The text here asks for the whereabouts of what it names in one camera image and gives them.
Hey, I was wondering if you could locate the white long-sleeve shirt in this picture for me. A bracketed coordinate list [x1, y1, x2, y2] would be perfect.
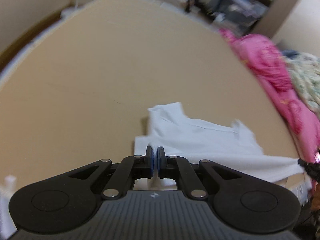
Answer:
[134, 102, 303, 183]

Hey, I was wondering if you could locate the white floral quilt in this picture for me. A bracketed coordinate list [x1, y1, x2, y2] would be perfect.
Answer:
[283, 50, 319, 118]

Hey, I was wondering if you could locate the wooden wardrobe panel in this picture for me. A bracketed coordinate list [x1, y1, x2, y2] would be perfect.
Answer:
[251, 0, 299, 39]

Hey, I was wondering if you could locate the pink floral quilt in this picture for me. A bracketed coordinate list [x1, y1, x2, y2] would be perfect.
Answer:
[219, 29, 319, 163]

